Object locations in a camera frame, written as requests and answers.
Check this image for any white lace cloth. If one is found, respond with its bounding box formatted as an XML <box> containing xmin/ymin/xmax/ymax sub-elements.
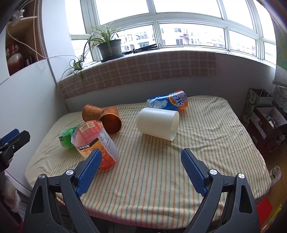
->
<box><xmin>272</xmin><ymin>85</ymin><xmax>287</xmax><ymax>112</ymax></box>

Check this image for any cardboard box with items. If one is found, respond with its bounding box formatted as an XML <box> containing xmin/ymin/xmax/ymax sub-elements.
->
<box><xmin>247</xmin><ymin>107</ymin><xmax>286</xmax><ymax>157</ymax></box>

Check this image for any green paper bag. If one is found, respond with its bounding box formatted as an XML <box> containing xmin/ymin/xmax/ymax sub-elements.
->
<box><xmin>241</xmin><ymin>88</ymin><xmax>273</xmax><ymax>128</ymax></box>

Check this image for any brown plaid sill cover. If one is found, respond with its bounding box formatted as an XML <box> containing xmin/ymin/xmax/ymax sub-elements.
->
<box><xmin>57</xmin><ymin>50</ymin><xmax>217</xmax><ymax>99</ymax></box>

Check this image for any potted spider plant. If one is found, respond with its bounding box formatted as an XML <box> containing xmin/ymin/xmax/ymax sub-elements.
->
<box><xmin>61</xmin><ymin>22</ymin><xmax>123</xmax><ymax>79</ymax></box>

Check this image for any black object on sill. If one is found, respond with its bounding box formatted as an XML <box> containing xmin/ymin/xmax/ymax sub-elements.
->
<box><xmin>123</xmin><ymin>44</ymin><xmax>158</xmax><ymax>55</ymax></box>

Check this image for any striped yellow table cloth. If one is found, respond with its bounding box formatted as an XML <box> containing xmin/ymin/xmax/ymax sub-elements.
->
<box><xmin>25</xmin><ymin>96</ymin><xmax>271</xmax><ymax>230</ymax></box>

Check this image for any white plastic cup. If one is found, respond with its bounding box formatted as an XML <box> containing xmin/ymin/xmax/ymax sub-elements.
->
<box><xmin>136</xmin><ymin>107</ymin><xmax>180</xmax><ymax>141</ymax></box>

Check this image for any white window frame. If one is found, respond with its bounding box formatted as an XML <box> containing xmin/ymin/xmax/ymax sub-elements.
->
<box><xmin>65</xmin><ymin>1</ymin><xmax>277</xmax><ymax>64</ymax></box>

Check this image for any orange printed plastic cup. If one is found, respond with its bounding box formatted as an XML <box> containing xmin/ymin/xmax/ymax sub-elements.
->
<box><xmin>71</xmin><ymin>120</ymin><xmax>119</xmax><ymax>171</ymax></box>

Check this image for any brown paper cup open mouth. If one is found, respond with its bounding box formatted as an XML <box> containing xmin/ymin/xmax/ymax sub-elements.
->
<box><xmin>99</xmin><ymin>107</ymin><xmax>122</xmax><ymax>135</ymax></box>

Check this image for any brown paper cup closed end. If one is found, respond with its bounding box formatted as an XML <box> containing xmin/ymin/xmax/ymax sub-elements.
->
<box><xmin>82</xmin><ymin>104</ymin><xmax>104</xmax><ymax>122</ymax></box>

